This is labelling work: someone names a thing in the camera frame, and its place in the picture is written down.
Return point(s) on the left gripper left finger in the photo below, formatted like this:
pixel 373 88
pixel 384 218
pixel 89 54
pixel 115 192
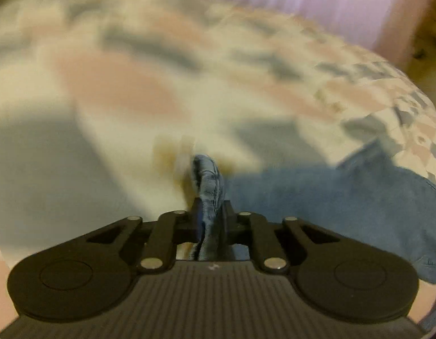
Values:
pixel 170 230

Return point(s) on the pink grey checkered quilt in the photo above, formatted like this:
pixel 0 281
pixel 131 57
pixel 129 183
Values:
pixel 103 106

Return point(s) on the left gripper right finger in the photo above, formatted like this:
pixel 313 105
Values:
pixel 255 232

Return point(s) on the blue denim jeans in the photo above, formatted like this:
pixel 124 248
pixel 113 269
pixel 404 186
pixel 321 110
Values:
pixel 366 197

